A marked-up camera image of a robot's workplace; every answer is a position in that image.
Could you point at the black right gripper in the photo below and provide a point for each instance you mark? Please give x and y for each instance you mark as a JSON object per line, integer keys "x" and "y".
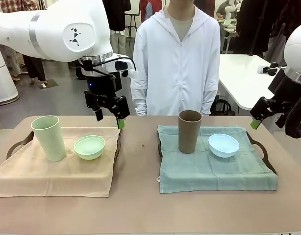
{"x": 280, "y": 85}

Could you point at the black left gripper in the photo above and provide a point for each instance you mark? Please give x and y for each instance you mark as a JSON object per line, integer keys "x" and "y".
{"x": 101, "y": 85}

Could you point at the light green bowl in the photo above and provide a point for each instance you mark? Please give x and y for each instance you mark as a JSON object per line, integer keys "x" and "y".
{"x": 89, "y": 153}

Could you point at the light blue bowl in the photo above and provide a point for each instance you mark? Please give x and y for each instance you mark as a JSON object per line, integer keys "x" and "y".
{"x": 224, "y": 151}

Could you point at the tall light green cup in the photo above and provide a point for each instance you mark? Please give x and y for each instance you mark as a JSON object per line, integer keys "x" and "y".
{"x": 51, "y": 144}

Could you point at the tall brown cup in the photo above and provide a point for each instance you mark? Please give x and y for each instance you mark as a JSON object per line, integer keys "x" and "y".
{"x": 189, "y": 137}

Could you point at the teal cloth mat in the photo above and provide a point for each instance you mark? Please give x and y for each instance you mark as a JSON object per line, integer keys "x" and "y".
{"x": 214, "y": 176}

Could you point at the beige cloth mat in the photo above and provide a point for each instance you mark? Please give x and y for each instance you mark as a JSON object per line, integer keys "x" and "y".
{"x": 55, "y": 178}

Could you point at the person's right forearm white sleeve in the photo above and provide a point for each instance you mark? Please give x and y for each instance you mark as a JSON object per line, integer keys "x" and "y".
{"x": 140, "y": 100}

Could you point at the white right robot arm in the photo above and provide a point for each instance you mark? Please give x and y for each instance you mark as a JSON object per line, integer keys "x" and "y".
{"x": 297, "y": 46}

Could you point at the person's left forearm white sleeve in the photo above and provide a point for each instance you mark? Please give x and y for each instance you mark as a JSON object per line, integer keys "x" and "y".
{"x": 208, "y": 102}

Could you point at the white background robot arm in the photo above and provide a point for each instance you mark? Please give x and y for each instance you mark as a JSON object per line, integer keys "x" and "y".
{"x": 228, "y": 12}

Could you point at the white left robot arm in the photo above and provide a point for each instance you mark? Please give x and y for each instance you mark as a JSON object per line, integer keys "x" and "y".
{"x": 55, "y": 31}

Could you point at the black bag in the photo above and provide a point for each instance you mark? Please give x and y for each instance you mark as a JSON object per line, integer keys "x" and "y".
{"x": 224, "y": 107}

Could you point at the white rounded table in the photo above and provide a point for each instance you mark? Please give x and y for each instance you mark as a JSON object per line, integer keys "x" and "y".
{"x": 238, "y": 78}

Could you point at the grey hanging garment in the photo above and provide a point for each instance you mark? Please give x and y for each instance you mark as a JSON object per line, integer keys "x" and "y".
{"x": 275, "y": 51}

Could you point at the person in white hooded jacket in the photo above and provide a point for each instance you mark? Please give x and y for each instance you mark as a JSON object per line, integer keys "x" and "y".
{"x": 180, "y": 73}

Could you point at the background work desk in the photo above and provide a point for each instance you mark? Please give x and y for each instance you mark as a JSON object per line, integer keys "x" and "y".
{"x": 226, "y": 36}

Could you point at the person in plaid shirt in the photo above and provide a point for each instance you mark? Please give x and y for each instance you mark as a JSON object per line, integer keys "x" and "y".
{"x": 34, "y": 71}

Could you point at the black hanging coat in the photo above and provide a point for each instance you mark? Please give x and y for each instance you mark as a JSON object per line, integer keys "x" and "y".
{"x": 253, "y": 24}

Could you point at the person in beige trousers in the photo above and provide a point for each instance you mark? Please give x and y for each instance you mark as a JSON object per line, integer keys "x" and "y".
{"x": 117, "y": 17}

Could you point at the dark red hanging garment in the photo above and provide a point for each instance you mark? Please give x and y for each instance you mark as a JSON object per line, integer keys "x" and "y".
{"x": 292, "y": 14}

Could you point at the person in blue shirt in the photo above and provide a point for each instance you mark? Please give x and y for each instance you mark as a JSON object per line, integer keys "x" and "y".
{"x": 150, "y": 9}

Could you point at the white cylindrical appliance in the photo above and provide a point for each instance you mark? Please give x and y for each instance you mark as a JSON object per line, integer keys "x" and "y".
{"x": 3, "y": 83}

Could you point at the seated person in background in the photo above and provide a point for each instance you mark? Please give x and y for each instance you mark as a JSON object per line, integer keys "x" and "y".
{"x": 220, "y": 10}

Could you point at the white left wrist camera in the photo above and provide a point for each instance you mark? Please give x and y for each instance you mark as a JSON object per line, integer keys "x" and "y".
{"x": 121, "y": 65}

